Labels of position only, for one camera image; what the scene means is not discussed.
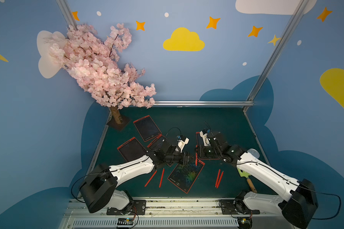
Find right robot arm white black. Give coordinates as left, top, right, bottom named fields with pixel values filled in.
left=197, top=129, right=318, bottom=229

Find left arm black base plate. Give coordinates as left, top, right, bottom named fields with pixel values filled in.
left=107, top=199, right=146, bottom=215

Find green garden fork wooden handle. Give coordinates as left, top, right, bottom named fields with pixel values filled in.
left=237, top=168, right=257, bottom=193

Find pink cherry blossom tree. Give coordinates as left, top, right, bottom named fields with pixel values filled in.
left=48, top=23, right=156, bottom=127

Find red stylus right pair inner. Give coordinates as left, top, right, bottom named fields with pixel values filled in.
left=215, top=169, right=221, bottom=188

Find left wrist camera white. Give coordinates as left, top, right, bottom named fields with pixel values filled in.
left=177, top=135, right=189, bottom=153

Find aluminium front rail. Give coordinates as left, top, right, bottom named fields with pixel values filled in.
left=59, top=197, right=294, bottom=229

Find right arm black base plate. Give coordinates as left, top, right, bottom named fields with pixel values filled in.
left=219, top=199, right=260, bottom=215

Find colourful scribble red writing tablet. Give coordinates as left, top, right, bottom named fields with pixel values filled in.
left=168, top=160, right=205, bottom=194

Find red stylus pair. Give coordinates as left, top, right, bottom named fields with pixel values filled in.
left=215, top=169, right=221, bottom=188
left=217, top=171, right=224, bottom=188

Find red stylus right pair outer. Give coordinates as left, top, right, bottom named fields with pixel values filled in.
left=217, top=171, right=224, bottom=188

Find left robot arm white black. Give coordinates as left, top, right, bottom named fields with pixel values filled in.
left=79, top=135, right=190, bottom=213

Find aluminium back frame bar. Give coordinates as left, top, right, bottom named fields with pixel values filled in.
left=154, top=101, right=254, bottom=107

